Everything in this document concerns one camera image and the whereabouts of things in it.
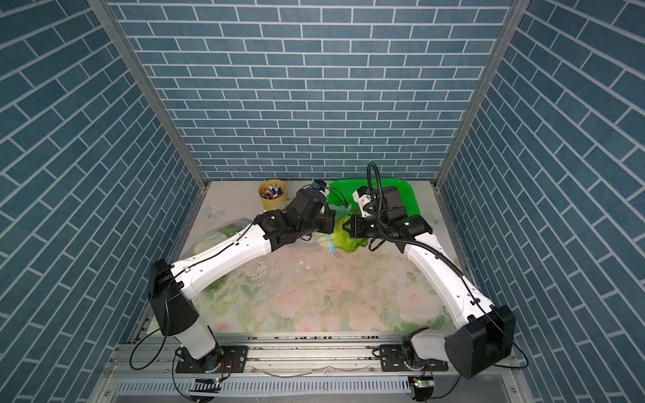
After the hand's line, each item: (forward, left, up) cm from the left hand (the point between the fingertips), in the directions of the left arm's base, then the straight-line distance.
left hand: (342, 218), depth 77 cm
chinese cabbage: (-5, 0, -3) cm, 6 cm away
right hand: (-3, -1, -1) cm, 3 cm away
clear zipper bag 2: (-5, +6, -5) cm, 9 cm away
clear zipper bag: (+4, +46, -15) cm, 49 cm away
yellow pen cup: (+23, +27, -14) cm, 38 cm away
